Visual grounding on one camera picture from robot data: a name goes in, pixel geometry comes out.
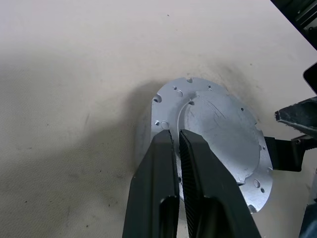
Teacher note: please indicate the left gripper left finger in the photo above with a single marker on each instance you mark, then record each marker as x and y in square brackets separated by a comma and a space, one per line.
[151, 188]

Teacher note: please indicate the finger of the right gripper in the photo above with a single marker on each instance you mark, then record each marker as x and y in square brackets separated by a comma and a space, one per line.
[302, 116]
[284, 155]

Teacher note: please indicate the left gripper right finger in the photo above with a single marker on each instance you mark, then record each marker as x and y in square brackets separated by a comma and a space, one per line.
[213, 198]

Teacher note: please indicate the silver round motor lid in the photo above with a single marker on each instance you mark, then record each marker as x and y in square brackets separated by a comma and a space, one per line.
[223, 129]

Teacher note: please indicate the black bag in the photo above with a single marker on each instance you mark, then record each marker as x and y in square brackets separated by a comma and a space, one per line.
[304, 15]

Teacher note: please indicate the beige table with black frame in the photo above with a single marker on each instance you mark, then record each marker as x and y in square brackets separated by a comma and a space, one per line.
[74, 74]

